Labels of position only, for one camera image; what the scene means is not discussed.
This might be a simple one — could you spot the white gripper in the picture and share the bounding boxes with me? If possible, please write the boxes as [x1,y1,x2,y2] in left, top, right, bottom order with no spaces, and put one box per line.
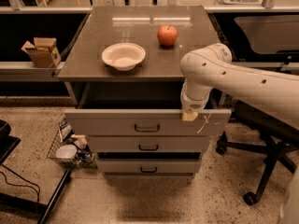
[180,91,209,122]

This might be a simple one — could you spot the grey top drawer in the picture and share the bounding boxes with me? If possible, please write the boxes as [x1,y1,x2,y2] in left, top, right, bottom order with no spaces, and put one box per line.
[65,81,231,136]

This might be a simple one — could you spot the grey drawer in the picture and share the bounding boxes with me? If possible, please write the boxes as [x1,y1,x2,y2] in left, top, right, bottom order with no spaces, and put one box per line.
[65,81,231,136]
[96,159,201,174]
[88,136,210,152]

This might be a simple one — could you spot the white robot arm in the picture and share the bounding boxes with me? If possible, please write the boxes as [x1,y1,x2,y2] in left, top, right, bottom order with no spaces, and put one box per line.
[180,43,299,131]

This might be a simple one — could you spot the grey drawer cabinet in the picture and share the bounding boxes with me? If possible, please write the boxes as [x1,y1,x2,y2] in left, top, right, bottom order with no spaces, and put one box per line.
[59,7,230,177]

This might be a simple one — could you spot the grey middle drawer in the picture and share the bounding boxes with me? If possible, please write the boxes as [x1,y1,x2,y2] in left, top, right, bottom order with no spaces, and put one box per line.
[88,136,210,152]

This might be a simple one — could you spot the grey bottom drawer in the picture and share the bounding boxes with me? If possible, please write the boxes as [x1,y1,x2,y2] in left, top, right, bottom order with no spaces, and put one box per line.
[96,159,201,174]

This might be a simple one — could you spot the open cardboard box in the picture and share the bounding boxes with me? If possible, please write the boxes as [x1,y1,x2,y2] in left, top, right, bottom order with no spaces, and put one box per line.
[21,37,61,68]

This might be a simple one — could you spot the black office chair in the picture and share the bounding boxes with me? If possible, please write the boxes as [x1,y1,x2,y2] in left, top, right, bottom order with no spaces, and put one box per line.
[216,101,299,205]

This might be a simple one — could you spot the red apple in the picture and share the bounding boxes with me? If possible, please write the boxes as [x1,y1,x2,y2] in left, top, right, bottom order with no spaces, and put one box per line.
[157,25,178,47]

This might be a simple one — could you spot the white bowl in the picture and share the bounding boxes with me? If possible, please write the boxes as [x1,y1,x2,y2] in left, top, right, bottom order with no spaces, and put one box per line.
[102,43,146,71]

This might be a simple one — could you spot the white plastic container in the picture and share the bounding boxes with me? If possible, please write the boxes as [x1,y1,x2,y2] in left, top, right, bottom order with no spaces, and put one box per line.
[56,145,77,160]

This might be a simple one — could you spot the wire basket with items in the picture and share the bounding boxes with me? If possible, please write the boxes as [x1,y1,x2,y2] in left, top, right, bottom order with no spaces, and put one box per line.
[47,118,96,169]

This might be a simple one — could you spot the black stand with cable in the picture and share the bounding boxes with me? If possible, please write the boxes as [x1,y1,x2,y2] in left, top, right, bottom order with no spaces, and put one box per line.
[0,120,71,224]

